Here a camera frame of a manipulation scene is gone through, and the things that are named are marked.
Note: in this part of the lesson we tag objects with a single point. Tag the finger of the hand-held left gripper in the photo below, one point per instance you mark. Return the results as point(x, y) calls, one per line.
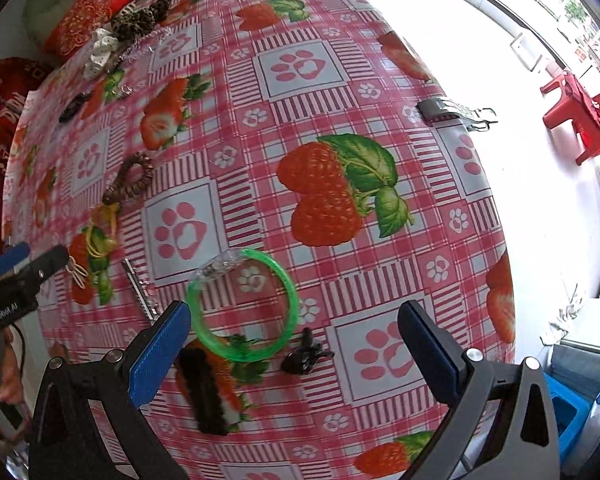
point(11, 262)
point(50, 260)

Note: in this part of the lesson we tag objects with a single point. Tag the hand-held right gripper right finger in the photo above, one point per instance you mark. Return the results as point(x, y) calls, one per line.
point(430, 355)

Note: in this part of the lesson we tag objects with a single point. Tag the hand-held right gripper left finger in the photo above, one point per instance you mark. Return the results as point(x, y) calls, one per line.
point(160, 355)

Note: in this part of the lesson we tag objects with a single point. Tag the white tassel earring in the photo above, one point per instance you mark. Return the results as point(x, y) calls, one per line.
point(77, 272)

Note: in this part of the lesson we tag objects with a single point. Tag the black scalloped snap hair clip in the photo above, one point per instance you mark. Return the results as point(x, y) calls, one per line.
point(205, 395)

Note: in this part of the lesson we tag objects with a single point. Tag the clear plastic hair clip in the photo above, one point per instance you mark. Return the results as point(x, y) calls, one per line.
point(215, 270)

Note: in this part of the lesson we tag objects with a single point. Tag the small black claw clip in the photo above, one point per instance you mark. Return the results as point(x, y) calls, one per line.
point(300, 360)

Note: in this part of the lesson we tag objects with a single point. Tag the green plastic bangle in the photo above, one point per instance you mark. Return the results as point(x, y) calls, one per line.
point(292, 305)

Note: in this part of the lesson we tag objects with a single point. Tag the person's left hand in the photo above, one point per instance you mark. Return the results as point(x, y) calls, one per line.
point(14, 382)

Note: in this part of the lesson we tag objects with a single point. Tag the blue plastic bin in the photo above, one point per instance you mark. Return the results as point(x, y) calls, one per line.
point(560, 395)

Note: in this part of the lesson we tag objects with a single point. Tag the red printed blanket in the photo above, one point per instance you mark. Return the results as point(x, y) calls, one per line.
point(0, 125)

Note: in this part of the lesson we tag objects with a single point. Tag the black oval hair clip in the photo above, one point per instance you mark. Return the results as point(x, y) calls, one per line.
point(74, 106)

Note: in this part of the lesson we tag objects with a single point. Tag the white scrunchie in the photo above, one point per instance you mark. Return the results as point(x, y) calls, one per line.
point(100, 52)

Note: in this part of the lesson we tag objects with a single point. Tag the grey table clamp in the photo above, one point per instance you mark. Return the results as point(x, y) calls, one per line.
point(432, 109)

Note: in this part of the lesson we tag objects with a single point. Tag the red embroidered cushion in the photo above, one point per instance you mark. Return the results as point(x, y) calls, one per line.
point(85, 15)

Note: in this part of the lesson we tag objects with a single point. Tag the leopard print scrunchie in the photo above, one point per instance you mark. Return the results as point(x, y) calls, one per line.
point(135, 22)

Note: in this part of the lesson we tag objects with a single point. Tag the strawberry printed tablecloth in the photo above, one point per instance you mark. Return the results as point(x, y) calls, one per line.
point(330, 110)

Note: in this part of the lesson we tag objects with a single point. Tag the red plastic chair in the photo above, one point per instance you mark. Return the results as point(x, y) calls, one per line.
point(555, 82)
point(597, 130)

